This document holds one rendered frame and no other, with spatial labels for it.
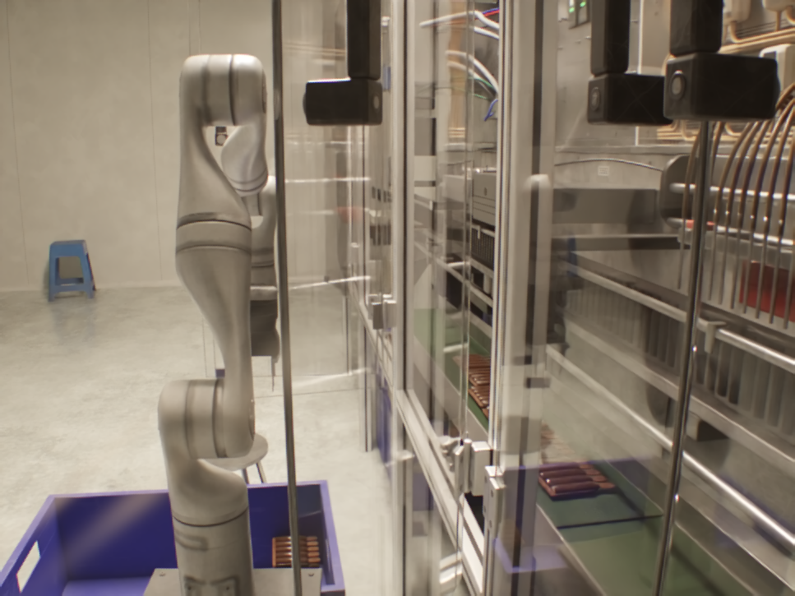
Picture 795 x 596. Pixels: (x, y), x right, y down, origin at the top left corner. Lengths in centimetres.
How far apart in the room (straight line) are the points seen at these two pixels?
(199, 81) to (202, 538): 55
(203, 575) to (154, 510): 72
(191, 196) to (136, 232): 535
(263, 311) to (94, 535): 69
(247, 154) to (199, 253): 25
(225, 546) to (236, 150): 55
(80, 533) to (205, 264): 95
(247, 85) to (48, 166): 551
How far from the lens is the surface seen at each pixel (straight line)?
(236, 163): 104
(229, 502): 82
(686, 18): 30
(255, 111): 90
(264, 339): 122
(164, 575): 106
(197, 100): 89
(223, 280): 79
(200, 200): 82
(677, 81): 30
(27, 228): 645
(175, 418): 77
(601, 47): 37
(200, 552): 84
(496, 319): 74
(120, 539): 162
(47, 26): 642
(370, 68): 40
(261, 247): 118
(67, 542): 165
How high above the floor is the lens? 114
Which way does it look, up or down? 12 degrees down
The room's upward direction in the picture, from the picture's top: straight up
